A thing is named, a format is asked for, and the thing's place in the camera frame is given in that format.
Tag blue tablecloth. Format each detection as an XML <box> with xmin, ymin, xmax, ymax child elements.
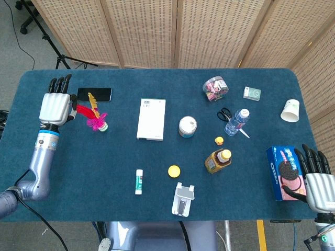
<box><xmin>0</xmin><ymin>68</ymin><xmax>319</xmax><ymax>223</ymax></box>

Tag white green card box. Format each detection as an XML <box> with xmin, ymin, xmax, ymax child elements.
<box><xmin>242</xmin><ymin>86</ymin><xmax>262</xmax><ymax>101</ymax></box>

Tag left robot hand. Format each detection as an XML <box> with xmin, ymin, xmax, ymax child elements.
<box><xmin>38</xmin><ymin>74</ymin><xmax>79</xmax><ymax>126</ymax></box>

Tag black smartphone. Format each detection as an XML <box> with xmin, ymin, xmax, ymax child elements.
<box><xmin>76</xmin><ymin>87</ymin><xmax>113</xmax><ymax>102</ymax></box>

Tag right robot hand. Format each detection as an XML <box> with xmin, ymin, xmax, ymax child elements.
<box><xmin>284</xmin><ymin>143</ymin><xmax>335</xmax><ymax>214</ymax></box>

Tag metal table leg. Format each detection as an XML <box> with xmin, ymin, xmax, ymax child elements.
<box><xmin>224</xmin><ymin>221</ymin><xmax>233</xmax><ymax>251</ymax></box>

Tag white green glue stick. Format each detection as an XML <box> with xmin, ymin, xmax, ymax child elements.
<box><xmin>135</xmin><ymin>169</ymin><xmax>144</xmax><ymax>196</ymax></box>

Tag clear water bottle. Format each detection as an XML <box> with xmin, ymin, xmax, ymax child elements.
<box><xmin>225</xmin><ymin>108</ymin><xmax>250</xmax><ymax>137</ymax></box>

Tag yellow bottle cap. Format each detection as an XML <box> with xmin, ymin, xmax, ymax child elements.
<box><xmin>167</xmin><ymin>165</ymin><xmax>181</xmax><ymax>178</ymax></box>

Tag grey robot torso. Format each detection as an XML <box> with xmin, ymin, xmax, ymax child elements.
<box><xmin>104</xmin><ymin>221</ymin><xmax>218</xmax><ymax>251</ymax></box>

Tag white-lidded plastic jar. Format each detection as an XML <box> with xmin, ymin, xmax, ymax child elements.
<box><xmin>178</xmin><ymin>116</ymin><xmax>198</xmax><ymax>139</ymax></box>

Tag white plastic bracket holder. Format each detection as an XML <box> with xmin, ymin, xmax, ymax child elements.
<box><xmin>171</xmin><ymin>182</ymin><xmax>195</xmax><ymax>217</ymax></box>

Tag black office chair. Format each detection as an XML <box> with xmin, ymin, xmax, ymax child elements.
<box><xmin>15</xmin><ymin>0</ymin><xmax>40</xmax><ymax>35</ymax></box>

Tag white paper cup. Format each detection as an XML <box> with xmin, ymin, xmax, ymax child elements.
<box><xmin>280</xmin><ymin>99</ymin><xmax>300</xmax><ymax>123</ymax></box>

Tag clear jar of binder clips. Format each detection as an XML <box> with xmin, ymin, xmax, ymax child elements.
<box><xmin>202</xmin><ymin>76</ymin><xmax>230</xmax><ymax>102</ymax></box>

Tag black-handled scissors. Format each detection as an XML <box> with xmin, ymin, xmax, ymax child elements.
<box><xmin>216</xmin><ymin>107</ymin><xmax>251</xmax><ymax>139</ymax></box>

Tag thin black floor cable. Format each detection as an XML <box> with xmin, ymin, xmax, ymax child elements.
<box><xmin>5</xmin><ymin>0</ymin><xmax>36</xmax><ymax>71</ymax></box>

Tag white rectangular box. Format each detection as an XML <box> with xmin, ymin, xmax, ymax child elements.
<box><xmin>136</xmin><ymin>98</ymin><xmax>166</xmax><ymax>142</ymax></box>

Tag wicker folding screen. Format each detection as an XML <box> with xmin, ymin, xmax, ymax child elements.
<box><xmin>31</xmin><ymin>0</ymin><xmax>335</xmax><ymax>168</ymax></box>

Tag blue Oreo cookie box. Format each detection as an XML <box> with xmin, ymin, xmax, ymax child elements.
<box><xmin>266</xmin><ymin>145</ymin><xmax>308</xmax><ymax>202</ymax></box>

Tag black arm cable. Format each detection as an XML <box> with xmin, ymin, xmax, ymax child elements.
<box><xmin>14</xmin><ymin>169</ymin><xmax>70</xmax><ymax>251</ymax></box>

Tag yellow corn tea bottle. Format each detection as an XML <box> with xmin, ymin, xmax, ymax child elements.
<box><xmin>204</xmin><ymin>148</ymin><xmax>233</xmax><ymax>174</ymax></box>

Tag colourful feather shuttlecock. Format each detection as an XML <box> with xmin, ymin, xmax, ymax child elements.
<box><xmin>75</xmin><ymin>92</ymin><xmax>109</xmax><ymax>133</ymax></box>

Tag black tripod stand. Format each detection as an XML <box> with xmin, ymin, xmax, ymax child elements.
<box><xmin>22</xmin><ymin>0</ymin><xmax>99</xmax><ymax>70</ymax></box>

